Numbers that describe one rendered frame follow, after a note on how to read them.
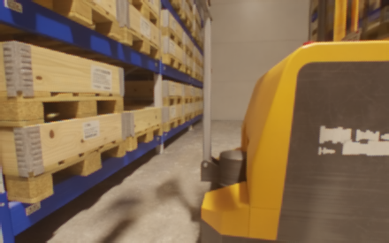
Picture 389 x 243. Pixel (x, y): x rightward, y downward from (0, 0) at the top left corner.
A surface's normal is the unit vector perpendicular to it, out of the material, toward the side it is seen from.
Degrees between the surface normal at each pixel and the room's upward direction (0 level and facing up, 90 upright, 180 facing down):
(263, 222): 90
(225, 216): 90
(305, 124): 90
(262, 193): 90
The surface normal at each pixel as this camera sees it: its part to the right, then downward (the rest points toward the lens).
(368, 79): -0.18, 0.11
